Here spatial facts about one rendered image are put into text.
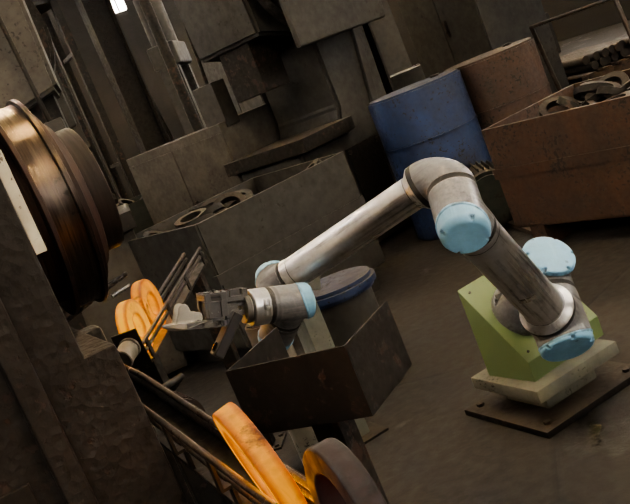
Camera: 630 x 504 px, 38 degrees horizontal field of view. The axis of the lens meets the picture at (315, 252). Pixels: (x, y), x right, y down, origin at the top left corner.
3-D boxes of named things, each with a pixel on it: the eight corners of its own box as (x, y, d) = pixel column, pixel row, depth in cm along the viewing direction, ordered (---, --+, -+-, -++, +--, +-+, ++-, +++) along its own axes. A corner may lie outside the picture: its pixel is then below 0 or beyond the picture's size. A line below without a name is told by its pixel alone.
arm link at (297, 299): (312, 326, 227) (323, 303, 220) (266, 334, 222) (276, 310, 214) (299, 296, 232) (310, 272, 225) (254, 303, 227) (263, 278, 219)
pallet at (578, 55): (658, 59, 930) (648, 29, 924) (593, 88, 911) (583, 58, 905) (590, 72, 1044) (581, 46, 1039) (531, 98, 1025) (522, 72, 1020)
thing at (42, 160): (99, 320, 178) (-6, 93, 169) (56, 307, 220) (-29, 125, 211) (128, 306, 180) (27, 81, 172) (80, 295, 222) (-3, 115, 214)
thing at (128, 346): (115, 375, 238) (105, 356, 237) (125, 360, 247) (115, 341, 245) (136, 368, 237) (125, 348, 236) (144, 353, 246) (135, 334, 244)
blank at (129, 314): (108, 316, 244) (119, 312, 243) (124, 294, 258) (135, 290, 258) (134, 365, 248) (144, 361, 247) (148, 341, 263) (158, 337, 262)
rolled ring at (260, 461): (326, 528, 121) (306, 544, 121) (280, 484, 139) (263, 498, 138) (255, 420, 117) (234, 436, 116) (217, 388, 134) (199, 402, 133)
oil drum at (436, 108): (454, 241, 518) (398, 93, 502) (399, 242, 571) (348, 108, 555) (530, 200, 541) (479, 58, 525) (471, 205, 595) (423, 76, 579)
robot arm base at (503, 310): (517, 273, 281) (526, 253, 273) (566, 313, 273) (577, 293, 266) (478, 304, 272) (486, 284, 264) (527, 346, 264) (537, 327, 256)
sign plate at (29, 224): (36, 255, 150) (-12, 153, 146) (14, 254, 173) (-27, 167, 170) (49, 249, 151) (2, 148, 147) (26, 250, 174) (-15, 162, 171)
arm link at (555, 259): (549, 267, 271) (568, 229, 257) (566, 314, 260) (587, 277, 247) (500, 269, 268) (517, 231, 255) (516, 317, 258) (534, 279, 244)
